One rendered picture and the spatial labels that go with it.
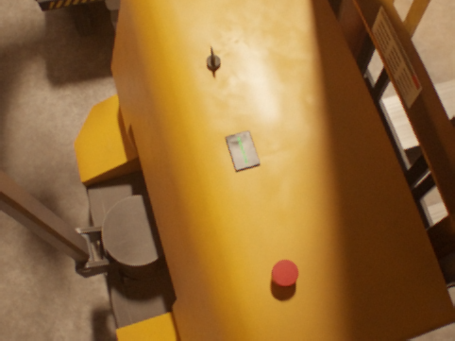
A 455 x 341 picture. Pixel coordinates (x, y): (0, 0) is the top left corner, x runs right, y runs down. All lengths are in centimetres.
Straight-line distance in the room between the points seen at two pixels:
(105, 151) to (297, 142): 72
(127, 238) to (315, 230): 59
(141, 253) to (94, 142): 37
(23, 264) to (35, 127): 48
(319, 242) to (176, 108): 32
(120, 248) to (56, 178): 63
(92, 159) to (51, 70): 64
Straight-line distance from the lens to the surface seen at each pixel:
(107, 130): 150
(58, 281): 180
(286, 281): 79
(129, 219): 132
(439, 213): 178
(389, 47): 88
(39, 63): 210
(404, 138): 183
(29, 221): 100
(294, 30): 98
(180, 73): 94
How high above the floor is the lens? 170
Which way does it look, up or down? 70 degrees down
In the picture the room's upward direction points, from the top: 2 degrees counter-clockwise
